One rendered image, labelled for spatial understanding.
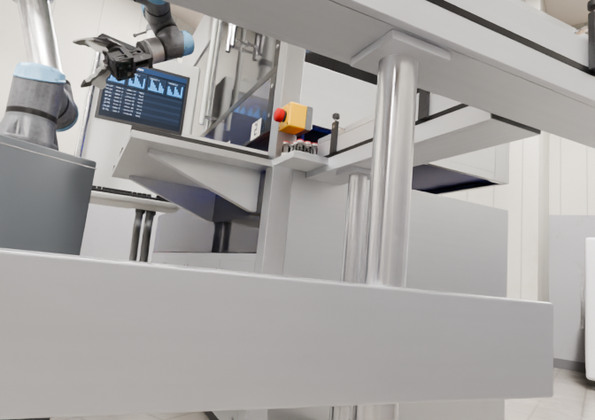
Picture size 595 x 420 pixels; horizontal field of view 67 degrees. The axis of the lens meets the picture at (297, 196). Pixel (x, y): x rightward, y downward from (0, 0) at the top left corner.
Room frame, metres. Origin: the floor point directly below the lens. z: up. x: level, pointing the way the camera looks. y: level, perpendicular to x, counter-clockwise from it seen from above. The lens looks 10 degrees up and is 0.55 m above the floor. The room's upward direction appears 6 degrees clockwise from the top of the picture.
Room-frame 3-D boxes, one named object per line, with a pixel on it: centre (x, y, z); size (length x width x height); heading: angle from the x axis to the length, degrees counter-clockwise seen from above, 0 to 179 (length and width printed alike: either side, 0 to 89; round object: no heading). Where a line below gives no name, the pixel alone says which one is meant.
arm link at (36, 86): (1.12, 0.70, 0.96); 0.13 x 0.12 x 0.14; 12
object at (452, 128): (1.05, -0.22, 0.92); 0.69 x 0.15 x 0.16; 25
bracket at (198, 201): (1.77, 0.50, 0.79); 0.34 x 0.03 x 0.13; 115
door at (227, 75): (1.95, 0.38, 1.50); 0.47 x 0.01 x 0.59; 25
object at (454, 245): (2.43, 0.07, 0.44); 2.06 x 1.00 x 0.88; 25
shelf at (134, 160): (1.54, 0.38, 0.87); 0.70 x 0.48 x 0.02; 25
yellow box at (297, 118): (1.25, 0.03, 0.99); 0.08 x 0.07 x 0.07; 115
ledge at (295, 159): (1.25, -0.01, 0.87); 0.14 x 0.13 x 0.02; 115
